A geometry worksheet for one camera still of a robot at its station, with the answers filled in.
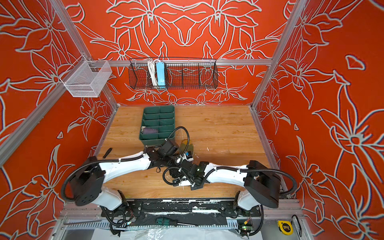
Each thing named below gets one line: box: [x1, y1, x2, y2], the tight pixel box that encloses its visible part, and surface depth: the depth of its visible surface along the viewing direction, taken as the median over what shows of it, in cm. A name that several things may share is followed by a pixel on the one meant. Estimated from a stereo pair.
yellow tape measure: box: [277, 220, 293, 235], surface depth 68 cm
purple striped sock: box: [143, 127, 159, 134], surface depth 100 cm
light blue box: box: [156, 62, 167, 89], surface depth 92 cm
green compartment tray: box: [139, 105, 176, 147], surface depth 104 cm
